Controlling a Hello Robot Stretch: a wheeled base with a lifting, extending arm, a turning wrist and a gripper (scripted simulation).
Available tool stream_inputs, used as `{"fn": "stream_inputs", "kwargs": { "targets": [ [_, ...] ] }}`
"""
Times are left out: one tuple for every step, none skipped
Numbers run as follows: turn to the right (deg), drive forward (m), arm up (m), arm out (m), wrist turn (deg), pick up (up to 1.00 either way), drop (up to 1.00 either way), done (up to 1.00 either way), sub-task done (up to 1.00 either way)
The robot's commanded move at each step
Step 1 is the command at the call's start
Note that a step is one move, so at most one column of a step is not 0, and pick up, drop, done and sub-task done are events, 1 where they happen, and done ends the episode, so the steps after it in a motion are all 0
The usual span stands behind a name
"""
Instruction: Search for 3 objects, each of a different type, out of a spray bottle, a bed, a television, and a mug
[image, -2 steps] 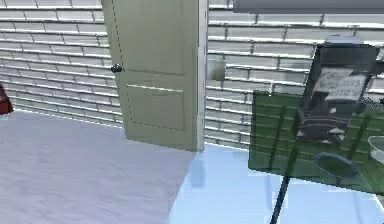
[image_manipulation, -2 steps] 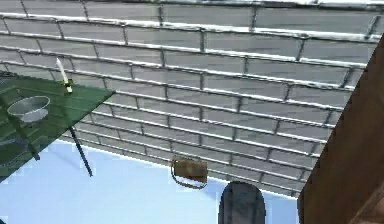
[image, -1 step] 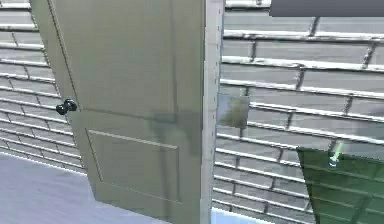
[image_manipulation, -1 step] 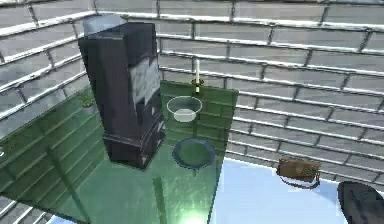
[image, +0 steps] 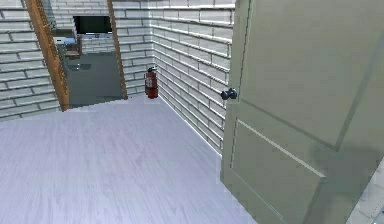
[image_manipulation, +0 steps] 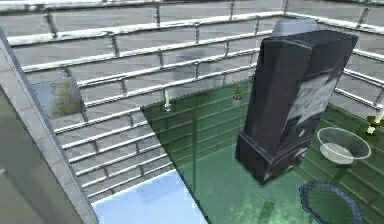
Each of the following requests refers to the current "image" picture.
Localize orange wooden door frame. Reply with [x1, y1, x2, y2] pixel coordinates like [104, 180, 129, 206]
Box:
[23, 0, 129, 112]

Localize red fire extinguisher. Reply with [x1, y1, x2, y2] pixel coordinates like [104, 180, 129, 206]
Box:
[144, 66, 159, 100]

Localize white television stand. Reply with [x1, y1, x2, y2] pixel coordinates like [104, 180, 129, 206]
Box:
[77, 32, 116, 54]

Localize black television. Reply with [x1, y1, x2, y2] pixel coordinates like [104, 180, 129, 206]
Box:
[72, 15, 113, 35]

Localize pale green room door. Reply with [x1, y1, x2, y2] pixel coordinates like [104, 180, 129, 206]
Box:
[219, 0, 384, 224]

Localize black round door knob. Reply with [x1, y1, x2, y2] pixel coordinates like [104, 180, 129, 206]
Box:
[220, 87, 238, 101]

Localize brown wooden chair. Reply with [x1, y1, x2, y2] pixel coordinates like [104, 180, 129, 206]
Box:
[63, 35, 83, 58]

